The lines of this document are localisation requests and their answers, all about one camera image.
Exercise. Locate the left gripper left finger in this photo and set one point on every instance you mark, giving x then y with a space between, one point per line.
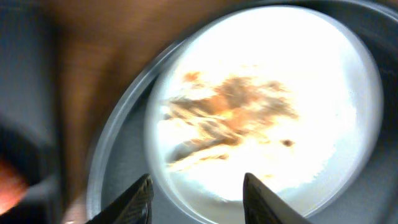
133 206

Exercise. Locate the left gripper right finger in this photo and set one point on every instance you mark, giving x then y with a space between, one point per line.
263 206

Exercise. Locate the grey plate with food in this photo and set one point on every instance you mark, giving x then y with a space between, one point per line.
287 93

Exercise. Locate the orange carrot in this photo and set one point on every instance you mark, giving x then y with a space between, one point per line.
13 186

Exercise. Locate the black rectangular tray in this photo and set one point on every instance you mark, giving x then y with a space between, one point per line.
29 138

